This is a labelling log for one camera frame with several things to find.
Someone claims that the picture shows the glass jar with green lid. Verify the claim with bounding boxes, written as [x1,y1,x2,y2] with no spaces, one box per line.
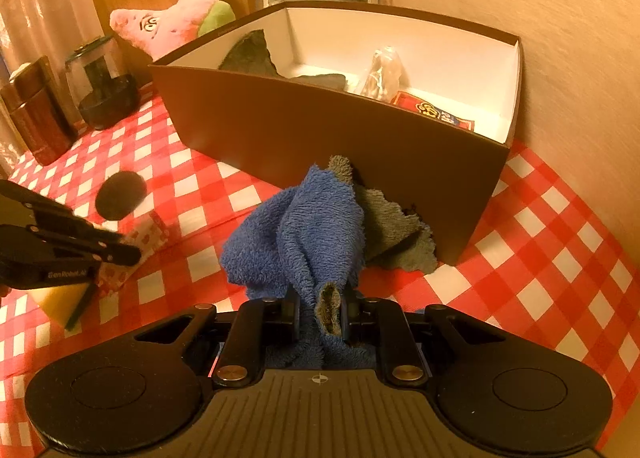
[65,36,141,130]

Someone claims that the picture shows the light curtain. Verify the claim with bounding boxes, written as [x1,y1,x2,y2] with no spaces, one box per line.
[0,0,101,179]

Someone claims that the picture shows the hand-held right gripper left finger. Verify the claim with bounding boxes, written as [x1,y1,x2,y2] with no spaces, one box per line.
[132,287,301,388]

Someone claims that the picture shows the pink starfish plush toy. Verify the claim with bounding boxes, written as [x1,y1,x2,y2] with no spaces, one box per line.
[110,0,236,59]

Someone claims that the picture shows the yellow green scouring sponge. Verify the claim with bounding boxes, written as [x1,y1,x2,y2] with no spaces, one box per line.
[32,282,94,330]

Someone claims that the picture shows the clear plastic bag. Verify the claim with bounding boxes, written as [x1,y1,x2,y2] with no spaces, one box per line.
[356,46,404,102]

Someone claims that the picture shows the dark grey cloth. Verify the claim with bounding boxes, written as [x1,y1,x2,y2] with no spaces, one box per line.
[218,30,348,93]

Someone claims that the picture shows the black round sponge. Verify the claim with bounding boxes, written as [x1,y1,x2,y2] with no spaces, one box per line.
[96,171,147,220]

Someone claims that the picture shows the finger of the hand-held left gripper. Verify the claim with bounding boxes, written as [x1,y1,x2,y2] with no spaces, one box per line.
[29,221,142,267]
[0,179,75,226]

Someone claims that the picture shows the blue grey terry towel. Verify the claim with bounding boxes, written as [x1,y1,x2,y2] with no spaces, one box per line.
[220,155,437,369]

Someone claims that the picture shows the brown wooden canister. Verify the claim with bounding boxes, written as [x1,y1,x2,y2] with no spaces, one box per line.
[0,56,77,167]

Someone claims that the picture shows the red white checkered tablecloth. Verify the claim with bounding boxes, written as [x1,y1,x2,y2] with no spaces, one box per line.
[0,96,640,458]

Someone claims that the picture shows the orange snack packet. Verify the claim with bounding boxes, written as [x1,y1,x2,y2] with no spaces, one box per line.
[390,91,476,133]

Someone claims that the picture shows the strawberry print packet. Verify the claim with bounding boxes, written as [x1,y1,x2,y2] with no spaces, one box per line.
[97,212,168,291]

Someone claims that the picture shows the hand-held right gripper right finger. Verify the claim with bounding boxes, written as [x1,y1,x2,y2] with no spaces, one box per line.
[344,289,508,387]

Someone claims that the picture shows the brown cardboard box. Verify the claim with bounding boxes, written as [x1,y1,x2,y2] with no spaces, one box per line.
[148,1,523,264]

